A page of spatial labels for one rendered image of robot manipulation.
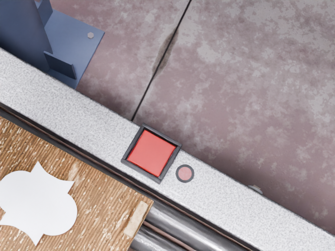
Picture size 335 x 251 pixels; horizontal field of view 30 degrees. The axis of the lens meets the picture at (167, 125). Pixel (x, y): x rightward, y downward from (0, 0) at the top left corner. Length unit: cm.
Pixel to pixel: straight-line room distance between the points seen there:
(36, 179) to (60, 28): 115
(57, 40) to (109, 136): 108
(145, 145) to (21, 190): 21
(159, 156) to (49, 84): 23
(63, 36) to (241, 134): 67
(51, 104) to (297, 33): 126
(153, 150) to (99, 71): 105
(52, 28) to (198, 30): 49
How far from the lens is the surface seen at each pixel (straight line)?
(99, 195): 102
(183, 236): 104
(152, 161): 104
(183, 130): 201
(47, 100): 109
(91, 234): 102
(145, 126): 105
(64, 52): 209
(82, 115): 108
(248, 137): 203
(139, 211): 99
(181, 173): 105
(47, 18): 213
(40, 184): 103
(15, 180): 103
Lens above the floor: 195
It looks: 75 degrees down
